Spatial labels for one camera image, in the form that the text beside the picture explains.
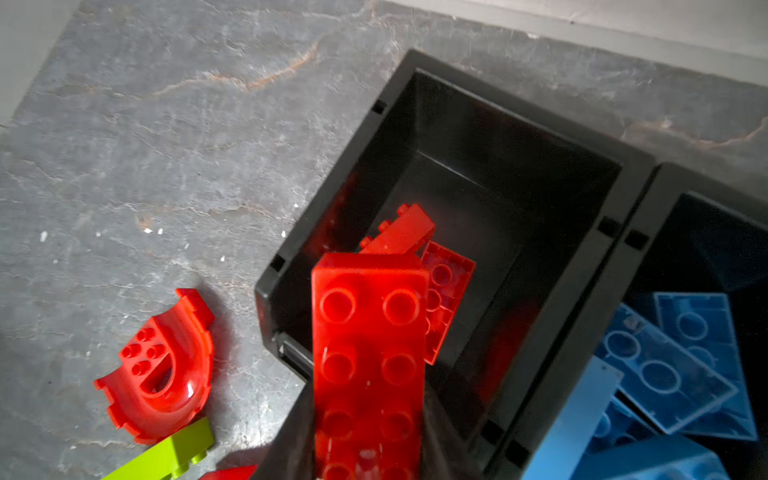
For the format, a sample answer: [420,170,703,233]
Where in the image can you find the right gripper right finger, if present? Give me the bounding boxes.
[421,384,483,480]

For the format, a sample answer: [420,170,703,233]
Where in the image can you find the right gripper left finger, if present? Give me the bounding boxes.
[251,383,315,480]

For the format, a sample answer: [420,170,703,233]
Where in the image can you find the green lego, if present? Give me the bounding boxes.
[104,417,214,480]

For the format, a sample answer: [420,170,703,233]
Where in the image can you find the red arch lego piece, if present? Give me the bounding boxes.
[94,288,215,445]

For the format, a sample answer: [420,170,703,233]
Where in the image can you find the red lego brick stack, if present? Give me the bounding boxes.
[311,253,429,479]

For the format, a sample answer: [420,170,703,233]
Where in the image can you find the red long lego brick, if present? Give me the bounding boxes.
[360,204,436,255]

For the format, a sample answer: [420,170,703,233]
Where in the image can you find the left black storage bin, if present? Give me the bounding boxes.
[255,50,657,458]

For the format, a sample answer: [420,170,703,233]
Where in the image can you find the black storage bin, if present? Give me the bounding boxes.
[255,50,657,458]
[484,164,767,479]

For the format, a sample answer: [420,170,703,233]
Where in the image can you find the right black storage bin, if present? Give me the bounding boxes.
[484,164,767,479]

